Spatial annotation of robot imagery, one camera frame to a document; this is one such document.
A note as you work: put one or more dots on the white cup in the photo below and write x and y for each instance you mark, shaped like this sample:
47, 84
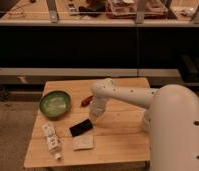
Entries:
146, 121

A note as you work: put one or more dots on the wooden table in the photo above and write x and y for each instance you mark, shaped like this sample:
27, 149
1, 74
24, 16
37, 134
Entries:
118, 135

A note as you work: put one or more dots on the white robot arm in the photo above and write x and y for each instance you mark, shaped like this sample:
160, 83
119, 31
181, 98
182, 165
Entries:
171, 118

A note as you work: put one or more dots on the white plastic bottle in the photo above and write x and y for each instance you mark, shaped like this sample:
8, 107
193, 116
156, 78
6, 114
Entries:
52, 140

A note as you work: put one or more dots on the brown sausage toy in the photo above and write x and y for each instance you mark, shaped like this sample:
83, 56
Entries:
85, 102

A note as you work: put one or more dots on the green bowl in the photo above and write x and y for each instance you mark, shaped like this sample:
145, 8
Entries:
55, 104

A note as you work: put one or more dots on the black eraser block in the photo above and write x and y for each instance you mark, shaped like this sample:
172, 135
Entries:
81, 128

